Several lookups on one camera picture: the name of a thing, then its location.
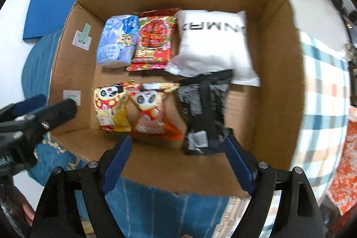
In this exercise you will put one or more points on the blue striped blanket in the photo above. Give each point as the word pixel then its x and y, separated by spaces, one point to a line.
pixel 145 210

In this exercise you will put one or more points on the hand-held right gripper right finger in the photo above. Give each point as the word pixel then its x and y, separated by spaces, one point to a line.
pixel 239 168

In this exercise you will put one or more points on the plaid blanket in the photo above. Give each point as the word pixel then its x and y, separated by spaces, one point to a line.
pixel 320 115

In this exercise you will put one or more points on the cardboard box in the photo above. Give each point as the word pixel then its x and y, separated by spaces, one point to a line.
pixel 265 45

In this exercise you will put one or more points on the blue foam mat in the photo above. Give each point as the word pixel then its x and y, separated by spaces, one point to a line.
pixel 50 12

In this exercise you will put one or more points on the person's left hand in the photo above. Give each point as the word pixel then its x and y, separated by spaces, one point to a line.
pixel 28 211

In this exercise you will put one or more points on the orange panda snack packet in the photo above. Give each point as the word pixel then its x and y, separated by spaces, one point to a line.
pixel 152 118

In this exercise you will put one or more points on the light blue tissue packet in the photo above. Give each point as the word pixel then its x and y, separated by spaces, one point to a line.
pixel 117 42

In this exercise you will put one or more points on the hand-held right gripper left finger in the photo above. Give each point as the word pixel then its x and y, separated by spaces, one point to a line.
pixel 117 165

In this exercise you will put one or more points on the black packet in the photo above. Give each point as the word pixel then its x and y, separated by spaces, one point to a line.
pixel 203 109

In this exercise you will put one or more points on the yellow panda snack packet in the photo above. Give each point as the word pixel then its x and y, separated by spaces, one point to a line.
pixel 111 107

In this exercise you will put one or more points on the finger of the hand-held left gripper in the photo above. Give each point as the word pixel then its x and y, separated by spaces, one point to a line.
pixel 30 104
pixel 58 112

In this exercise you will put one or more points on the red snack packet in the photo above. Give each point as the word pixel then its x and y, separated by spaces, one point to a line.
pixel 153 40

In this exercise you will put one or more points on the white soft pouch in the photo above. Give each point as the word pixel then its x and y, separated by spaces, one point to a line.
pixel 212 45

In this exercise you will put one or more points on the orange floral blanket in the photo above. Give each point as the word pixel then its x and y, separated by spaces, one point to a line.
pixel 345 171

